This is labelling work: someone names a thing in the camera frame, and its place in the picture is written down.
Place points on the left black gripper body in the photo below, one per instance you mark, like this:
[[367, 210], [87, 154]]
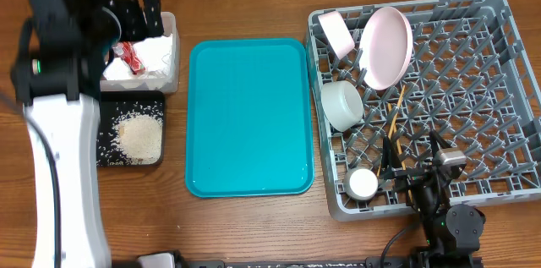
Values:
[[117, 17]]

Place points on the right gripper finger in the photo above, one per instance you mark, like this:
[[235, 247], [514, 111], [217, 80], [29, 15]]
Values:
[[390, 158], [437, 142]]

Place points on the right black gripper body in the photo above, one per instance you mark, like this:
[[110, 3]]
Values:
[[429, 199]]

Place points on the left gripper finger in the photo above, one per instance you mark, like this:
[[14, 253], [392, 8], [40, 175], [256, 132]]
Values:
[[132, 20], [152, 11]]

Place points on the red snack wrapper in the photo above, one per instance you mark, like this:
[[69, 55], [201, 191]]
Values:
[[125, 51]]

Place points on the white napkin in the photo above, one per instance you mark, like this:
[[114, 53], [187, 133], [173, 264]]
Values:
[[156, 55]]

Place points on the white cup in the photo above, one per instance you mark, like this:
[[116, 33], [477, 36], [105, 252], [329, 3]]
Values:
[[361, 184]]

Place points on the grey bowl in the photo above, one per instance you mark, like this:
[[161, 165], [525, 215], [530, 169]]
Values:
[[342, 104]]

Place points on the large white plate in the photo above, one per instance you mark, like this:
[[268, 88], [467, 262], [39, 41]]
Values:
[[387, 47]]

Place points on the pile of rice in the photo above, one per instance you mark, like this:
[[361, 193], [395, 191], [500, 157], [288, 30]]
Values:
[[141, 137]]

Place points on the small pink bowl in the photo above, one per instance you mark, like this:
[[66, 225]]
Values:
[[337, 33]]

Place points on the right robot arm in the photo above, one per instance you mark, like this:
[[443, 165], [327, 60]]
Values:
[[452, 231]]

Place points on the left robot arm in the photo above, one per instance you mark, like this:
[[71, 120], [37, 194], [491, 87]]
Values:
[[64, 48]]

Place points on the grey dishwasher rack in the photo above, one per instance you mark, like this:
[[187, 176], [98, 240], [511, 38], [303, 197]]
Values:
[[469, 79]]

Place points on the clear plastic bin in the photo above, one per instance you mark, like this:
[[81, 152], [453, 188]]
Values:
[[165, 85]]

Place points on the black tray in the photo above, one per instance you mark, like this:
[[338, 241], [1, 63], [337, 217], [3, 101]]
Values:
[[131, 99]]

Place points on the teal serving tray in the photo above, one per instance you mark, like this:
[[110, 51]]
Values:
[[248, 129]]

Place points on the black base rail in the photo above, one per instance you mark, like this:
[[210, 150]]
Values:
[[173, 259]]

